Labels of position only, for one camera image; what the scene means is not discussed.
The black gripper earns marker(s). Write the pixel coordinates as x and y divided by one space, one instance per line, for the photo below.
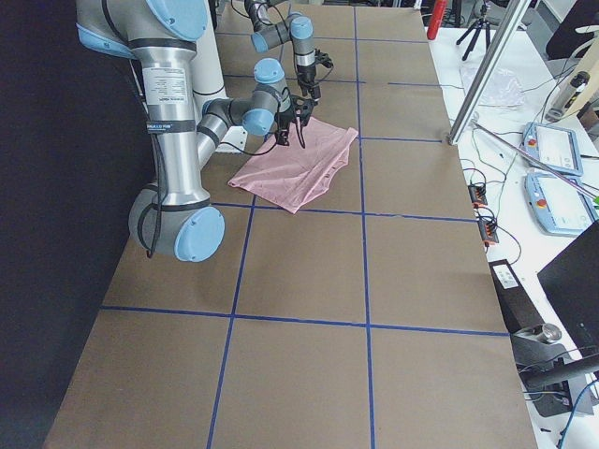
283 122
307 75

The pink snoopy t-shirt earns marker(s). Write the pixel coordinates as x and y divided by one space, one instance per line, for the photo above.
291 176

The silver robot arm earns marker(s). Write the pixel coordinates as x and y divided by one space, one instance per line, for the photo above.
188 115
295 28

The blue tape grid lines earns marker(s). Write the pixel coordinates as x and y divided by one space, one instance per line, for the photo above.
368 320

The red fire extinguisher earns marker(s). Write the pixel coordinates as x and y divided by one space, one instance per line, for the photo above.
437 15

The clear plastic bag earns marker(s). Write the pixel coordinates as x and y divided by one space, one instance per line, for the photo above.
503 90

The orange black connector box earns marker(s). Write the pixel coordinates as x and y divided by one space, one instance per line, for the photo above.
477 194

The upper blue teach pendant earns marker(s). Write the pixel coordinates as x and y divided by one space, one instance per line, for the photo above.
554 146

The blue teach pendant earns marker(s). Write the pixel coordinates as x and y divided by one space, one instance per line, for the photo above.
558 208
554 146

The lower blue teach pendant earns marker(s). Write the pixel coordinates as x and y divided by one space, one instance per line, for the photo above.
558 208

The black box with label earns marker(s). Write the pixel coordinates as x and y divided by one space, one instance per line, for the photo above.
516 306

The black monitor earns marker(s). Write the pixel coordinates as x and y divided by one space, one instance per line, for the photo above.
570 282

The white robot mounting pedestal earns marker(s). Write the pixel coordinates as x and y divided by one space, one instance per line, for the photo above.
207 81

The black camera tripod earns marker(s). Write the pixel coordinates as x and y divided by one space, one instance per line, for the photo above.
480 26

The aluminium frame post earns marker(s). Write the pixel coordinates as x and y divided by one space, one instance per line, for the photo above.
507 28

